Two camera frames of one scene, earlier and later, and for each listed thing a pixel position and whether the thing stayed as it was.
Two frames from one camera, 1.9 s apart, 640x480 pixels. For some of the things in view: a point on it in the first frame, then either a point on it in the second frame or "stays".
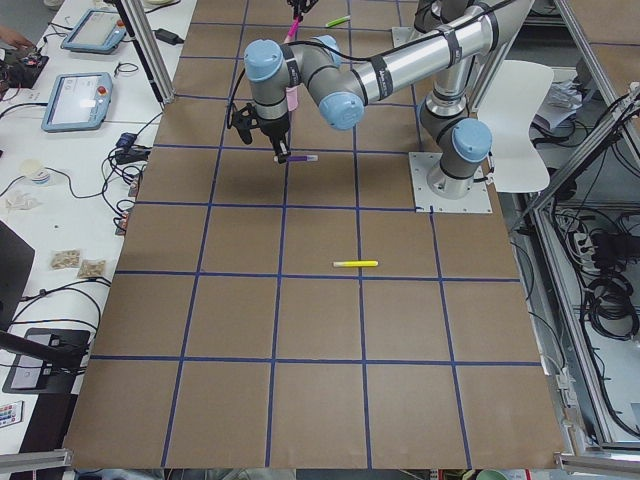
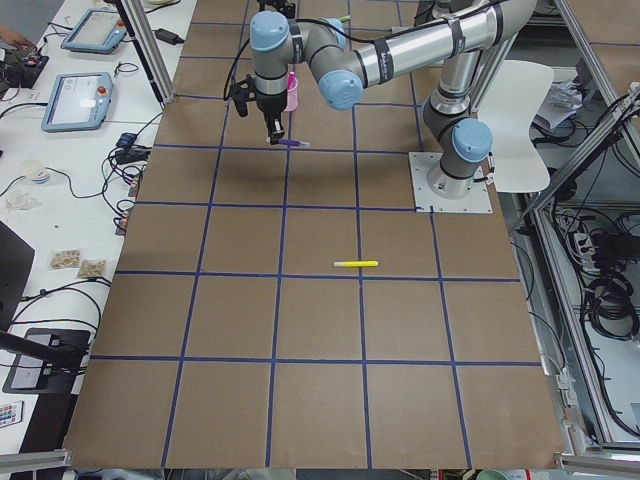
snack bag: [65, 259] stays
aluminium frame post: [152, 49] stays
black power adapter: [168, 36] stays
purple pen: [306, 157] -> [294, 143]
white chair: [509, 106] stays
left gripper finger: [281, 145] -> [275, 129]
